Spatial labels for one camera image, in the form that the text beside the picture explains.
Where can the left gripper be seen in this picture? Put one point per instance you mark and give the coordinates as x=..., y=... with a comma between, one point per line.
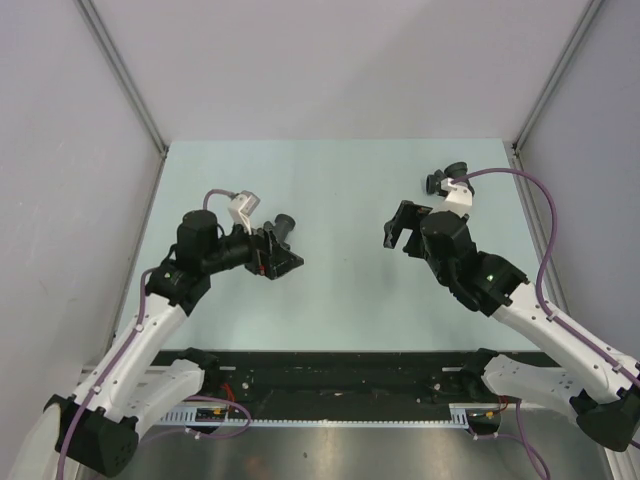
x=268, y=257

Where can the white slotted cable duct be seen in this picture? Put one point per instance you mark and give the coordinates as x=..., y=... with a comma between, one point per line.
x=202, y=416

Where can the grey pipe tee fitting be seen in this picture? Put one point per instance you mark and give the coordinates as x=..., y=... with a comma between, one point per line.
x=434, y=181

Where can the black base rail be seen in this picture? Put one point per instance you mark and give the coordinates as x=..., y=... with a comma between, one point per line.
x=342, y=385

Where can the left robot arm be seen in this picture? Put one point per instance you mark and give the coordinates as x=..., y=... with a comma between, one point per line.
x=103, y=421

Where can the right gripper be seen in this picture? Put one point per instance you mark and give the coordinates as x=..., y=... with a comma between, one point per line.
x=407, y=216

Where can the large grey pipe adapter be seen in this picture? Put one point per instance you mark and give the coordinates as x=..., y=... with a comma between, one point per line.
x=282, y=225

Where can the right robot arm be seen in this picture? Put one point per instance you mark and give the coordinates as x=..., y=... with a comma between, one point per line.
x=592, y=384

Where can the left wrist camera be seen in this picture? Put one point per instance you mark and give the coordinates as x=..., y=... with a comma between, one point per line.
x=241, y=207

